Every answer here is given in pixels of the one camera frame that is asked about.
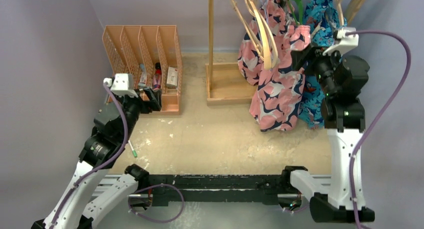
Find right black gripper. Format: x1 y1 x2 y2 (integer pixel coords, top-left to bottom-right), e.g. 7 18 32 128
292 43 349 97

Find pink shark print shorts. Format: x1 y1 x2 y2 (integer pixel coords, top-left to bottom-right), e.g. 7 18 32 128
237 0 311 132

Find green plastic hanger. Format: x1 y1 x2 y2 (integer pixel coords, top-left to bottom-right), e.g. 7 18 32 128
287 0 304 26

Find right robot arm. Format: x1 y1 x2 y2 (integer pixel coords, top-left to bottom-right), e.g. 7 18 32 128
280 45 375 223

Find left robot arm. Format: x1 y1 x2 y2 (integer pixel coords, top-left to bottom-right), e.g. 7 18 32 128
31 87 162 229

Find blue shark print shorts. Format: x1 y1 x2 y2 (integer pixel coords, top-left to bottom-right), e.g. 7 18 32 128
298 0 347 129

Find wooden hanger holding blue shorts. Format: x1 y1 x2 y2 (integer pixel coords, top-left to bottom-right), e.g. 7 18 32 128
333 0 345 26

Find pink bottle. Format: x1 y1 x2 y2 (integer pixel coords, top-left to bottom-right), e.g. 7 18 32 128
152 62 162 91

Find white tube in organizer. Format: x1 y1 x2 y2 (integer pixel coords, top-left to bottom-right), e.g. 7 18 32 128
138 63 147 87

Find small white box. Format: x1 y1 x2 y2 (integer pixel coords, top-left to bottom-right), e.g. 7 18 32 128
166 66 179 89

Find orange plastic file organizer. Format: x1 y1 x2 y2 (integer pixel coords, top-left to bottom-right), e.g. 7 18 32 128
102 25 183 116

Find green white marker pen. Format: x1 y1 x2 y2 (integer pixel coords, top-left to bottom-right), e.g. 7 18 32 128
128 140 138 158

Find wooden clothes rack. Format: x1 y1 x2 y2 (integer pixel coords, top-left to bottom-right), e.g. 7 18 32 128
205 0 374 106

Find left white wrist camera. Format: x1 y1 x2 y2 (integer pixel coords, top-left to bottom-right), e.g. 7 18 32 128
103 73 139 98

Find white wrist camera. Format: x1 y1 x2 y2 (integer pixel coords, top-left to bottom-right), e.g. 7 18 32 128
322 27 359 56
103 73 139 98

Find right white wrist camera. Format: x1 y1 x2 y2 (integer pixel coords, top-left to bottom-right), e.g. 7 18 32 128
322 27 359 56

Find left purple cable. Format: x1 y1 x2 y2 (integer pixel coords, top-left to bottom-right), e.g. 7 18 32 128
47 83 130 229

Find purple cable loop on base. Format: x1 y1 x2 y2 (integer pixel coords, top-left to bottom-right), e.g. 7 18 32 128
127 183 185 224

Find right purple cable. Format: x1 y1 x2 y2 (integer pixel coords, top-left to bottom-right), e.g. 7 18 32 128
344 29 413 229

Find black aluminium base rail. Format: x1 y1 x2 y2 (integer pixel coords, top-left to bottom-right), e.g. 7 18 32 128
147 174 300 207

